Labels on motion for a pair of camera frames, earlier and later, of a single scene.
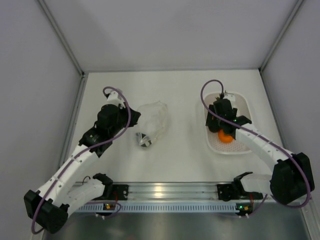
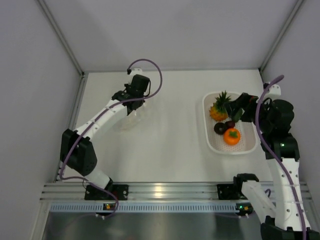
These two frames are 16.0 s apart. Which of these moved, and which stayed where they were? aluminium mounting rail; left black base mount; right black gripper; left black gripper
Moved: right black gripper; left black gripper
Stayed: left black base mount; aluminium mounting rail
